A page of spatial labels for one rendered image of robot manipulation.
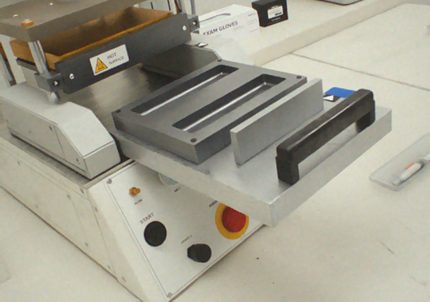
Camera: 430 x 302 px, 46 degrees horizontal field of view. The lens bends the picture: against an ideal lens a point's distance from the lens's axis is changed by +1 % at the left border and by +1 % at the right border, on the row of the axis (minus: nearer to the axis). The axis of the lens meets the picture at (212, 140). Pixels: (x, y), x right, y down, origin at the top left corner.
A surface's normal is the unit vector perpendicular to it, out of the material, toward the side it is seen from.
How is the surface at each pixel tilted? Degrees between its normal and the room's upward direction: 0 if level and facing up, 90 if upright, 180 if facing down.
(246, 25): 90
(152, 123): 0
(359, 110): 90
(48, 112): 0
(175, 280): 65
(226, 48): 40
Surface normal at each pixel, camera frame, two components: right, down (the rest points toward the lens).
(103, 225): -0.71, 0.44
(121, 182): 0.55, -0.13
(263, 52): 0.57, 0.32
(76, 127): 0.32, -0.49
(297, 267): -0.17, -0.86
